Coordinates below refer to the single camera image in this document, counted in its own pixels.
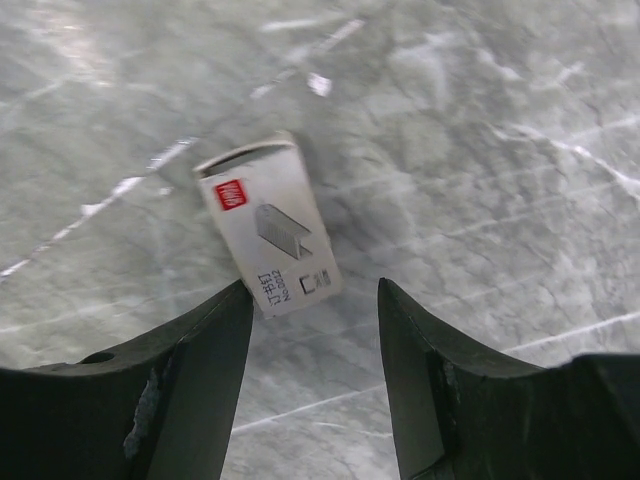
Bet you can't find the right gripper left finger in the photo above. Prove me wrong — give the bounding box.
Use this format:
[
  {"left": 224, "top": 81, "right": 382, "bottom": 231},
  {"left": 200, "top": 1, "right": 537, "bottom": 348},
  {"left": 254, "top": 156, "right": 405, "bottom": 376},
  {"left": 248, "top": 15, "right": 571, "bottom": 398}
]
[{"left": 1, "top": 282, "right": 253, "bottom": 479}]

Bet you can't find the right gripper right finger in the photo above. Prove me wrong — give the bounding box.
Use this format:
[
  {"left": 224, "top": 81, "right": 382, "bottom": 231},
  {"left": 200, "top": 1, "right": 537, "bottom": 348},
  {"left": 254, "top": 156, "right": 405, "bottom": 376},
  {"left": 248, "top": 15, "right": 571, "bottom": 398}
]
[{"left": 377, "top": 278, "right": 639, "bottom": 479}]

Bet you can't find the white staple box sleeve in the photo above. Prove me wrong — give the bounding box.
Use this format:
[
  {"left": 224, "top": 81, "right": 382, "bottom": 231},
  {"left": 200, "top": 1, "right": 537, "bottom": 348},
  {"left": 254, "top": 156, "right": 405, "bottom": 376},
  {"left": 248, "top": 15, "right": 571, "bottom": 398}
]
[{"left": 194, "top": 131, "right": 343, "bottom": 318}]

